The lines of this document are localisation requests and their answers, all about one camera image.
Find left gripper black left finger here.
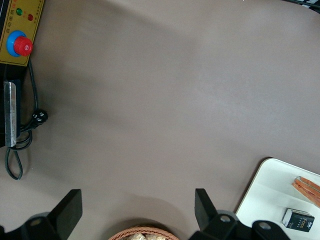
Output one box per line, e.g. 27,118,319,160
0,188,83,240

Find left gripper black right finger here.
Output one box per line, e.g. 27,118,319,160
189,188,291,240

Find triangle sandwich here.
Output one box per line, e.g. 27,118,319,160
291,175,320,208

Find beige plastic tray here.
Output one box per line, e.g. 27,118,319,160
234,156,320,240

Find round brown wicker basket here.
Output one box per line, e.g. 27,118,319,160
108,225,180,240

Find small black carton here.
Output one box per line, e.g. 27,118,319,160
281,207,315,235

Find yellow emergency stop control box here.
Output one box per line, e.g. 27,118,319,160
0,0,46,148

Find black power cable with plug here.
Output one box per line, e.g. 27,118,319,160
4,59,50,181

